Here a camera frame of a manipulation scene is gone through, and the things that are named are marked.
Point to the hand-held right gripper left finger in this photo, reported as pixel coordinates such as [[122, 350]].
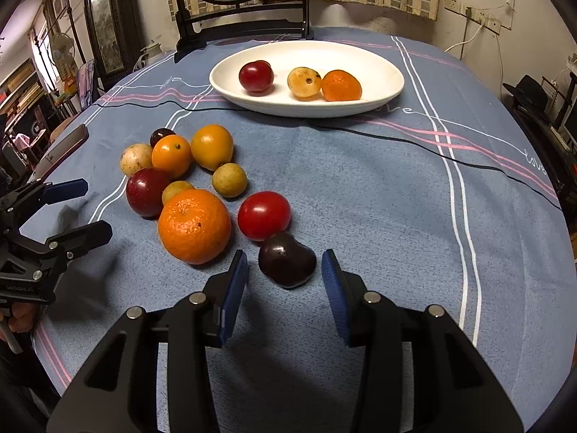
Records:
[[232, 297]]

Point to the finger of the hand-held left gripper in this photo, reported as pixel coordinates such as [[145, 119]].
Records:
[[85, 234], [67, 190]]

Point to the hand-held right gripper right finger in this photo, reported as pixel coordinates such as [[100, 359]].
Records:
[[336, 300]]

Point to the large dark cherry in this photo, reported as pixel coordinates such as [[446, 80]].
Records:
[[287, 259]]

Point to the spotted tan loquat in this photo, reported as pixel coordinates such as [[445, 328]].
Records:
[[134, 160]]

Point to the dark red plum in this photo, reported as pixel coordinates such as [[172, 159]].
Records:
[[145, 191], [256, 76]]

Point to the large orange tangerine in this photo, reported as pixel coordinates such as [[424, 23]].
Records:
[[194, 226]]

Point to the red tomato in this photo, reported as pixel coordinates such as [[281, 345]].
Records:
[[263, 215]]

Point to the tan longan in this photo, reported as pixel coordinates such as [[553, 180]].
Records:
[[230, 180], [176, 189]]

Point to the small dark cherry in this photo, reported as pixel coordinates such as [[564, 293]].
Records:
[[161, 134]]

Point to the orange kumquat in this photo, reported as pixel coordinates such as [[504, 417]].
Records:
[[171, 155]]

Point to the yellow-orange loquat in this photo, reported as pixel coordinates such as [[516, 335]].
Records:
[[212, 146]]

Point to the white oval plate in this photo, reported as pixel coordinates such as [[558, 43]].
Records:
[[360, 65]]

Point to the person's left hand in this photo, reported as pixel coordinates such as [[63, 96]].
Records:
[[21, 319]]

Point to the red smartphone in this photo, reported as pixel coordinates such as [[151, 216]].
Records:
[[67, 144]]

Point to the blue striped tablecloth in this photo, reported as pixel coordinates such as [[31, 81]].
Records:
[[383, 198]]

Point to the standing fan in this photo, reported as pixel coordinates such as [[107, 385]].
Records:
[[61, 47]]

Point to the white jug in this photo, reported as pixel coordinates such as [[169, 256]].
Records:
[[151, 52]]

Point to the dark framed painting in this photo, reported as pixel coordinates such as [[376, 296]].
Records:
[[106, 27]]

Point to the small orange tangerine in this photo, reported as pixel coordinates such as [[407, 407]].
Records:
[[341, 85]]

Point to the pale yellow loquat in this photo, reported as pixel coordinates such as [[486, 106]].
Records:
[[304, 83]]

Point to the black hat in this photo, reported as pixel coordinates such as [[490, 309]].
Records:
[[529, 90]]

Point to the white wall outlet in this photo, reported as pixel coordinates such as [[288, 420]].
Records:
[[453, 4]]

